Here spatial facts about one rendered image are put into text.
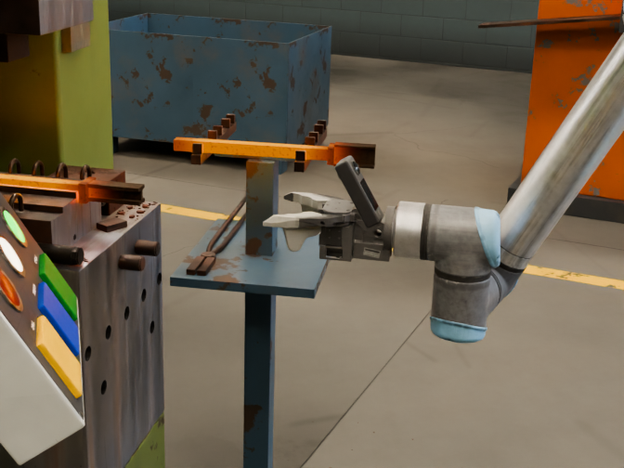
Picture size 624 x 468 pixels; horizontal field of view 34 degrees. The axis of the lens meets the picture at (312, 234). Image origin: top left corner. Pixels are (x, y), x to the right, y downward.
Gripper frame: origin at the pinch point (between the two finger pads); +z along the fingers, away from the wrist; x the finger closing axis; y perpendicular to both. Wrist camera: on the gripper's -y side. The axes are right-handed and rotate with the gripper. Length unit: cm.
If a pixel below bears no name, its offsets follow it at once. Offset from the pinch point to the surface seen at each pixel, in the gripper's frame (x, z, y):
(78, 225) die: -2.4, 32.9, 5.8
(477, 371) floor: 153, -35, 100
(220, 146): 37.3, 19.7, 0.5
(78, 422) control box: -68, 4, 3
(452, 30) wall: 776, 18, 68
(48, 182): -1.3, 38.4, -0.9
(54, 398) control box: -69, 6, 0
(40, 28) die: -12.4, 32.9, -28.2
